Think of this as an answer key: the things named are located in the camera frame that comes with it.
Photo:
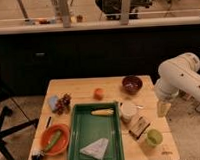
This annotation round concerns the brown wooden box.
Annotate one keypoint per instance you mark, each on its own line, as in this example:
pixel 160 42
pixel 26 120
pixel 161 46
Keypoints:
pixel 138 128

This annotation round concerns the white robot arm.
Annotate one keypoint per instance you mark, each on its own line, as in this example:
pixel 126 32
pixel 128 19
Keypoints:
pixel 175 74

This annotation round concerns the red orange apple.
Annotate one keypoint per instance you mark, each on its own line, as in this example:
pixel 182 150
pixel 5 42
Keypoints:
pixel 98 94

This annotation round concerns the bunch of red grapes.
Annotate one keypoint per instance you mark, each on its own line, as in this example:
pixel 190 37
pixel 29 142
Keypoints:
pixel 63 104

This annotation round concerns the grey folded cloth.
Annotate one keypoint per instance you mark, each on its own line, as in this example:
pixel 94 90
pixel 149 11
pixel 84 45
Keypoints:
pixel 96 149

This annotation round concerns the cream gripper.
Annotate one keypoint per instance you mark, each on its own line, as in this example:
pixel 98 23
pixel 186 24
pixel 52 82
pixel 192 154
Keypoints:
pixel 163 108

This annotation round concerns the green plastic cup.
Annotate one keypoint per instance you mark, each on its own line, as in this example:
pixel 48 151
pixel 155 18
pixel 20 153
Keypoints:
pixel 154 137

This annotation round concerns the dark maroon bowl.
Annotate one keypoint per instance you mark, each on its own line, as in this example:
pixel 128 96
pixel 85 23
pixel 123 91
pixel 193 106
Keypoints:
pixel 132 84

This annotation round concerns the black pen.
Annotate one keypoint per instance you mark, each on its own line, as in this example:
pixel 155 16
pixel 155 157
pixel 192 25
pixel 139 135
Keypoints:
pixel 48 122

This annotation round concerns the black white small object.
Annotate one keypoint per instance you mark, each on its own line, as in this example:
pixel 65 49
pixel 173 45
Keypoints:
pixel 37 155

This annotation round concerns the green cucumber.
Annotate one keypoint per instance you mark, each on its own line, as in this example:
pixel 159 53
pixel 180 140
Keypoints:
pixel 53 141

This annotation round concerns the orange plastic bowl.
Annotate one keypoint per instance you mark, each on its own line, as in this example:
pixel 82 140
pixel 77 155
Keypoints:
pixel 62 142

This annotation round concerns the wooden table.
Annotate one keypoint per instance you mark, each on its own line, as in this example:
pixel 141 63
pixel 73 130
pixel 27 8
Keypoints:
pixel 82 90

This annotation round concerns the blue sponge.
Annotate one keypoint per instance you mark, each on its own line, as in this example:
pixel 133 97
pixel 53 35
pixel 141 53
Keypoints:
pixel 52 101

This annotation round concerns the green plastic tray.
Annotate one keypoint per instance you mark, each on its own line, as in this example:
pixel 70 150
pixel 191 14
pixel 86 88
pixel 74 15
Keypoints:
pixel 87 128

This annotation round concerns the white cup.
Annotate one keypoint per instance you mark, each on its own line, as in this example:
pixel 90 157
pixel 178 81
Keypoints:
pixel 128 110

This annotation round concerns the yellow corn cob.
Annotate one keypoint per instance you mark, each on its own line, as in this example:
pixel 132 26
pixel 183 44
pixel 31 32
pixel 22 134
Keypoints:
pixel 103 112

